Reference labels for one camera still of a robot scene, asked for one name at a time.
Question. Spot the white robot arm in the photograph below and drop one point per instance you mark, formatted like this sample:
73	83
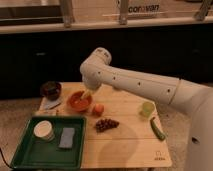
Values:
193	99

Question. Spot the red bowl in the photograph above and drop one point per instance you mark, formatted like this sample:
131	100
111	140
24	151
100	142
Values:
77	104

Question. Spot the dark brown bowl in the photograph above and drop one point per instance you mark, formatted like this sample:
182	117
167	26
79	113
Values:
51	90

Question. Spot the orange tomato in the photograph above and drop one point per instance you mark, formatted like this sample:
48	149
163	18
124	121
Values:
98	109

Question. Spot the bunch of red grapes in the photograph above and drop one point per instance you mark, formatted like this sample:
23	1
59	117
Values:
105	124

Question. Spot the green plastic cup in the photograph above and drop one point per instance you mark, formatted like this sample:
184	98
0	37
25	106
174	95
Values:
147	109

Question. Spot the wooden table board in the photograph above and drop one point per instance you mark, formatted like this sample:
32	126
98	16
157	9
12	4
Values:
132	144

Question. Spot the grey knife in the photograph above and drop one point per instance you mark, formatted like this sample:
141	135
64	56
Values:
51	104

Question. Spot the grey sponge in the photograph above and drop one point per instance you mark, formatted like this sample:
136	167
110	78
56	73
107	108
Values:
66	140

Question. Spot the green cucumber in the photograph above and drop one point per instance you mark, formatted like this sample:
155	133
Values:
158	133

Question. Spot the white paper cup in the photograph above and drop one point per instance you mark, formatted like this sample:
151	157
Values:
44	130

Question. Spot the green plastic tray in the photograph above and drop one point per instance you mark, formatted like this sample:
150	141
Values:
33	153

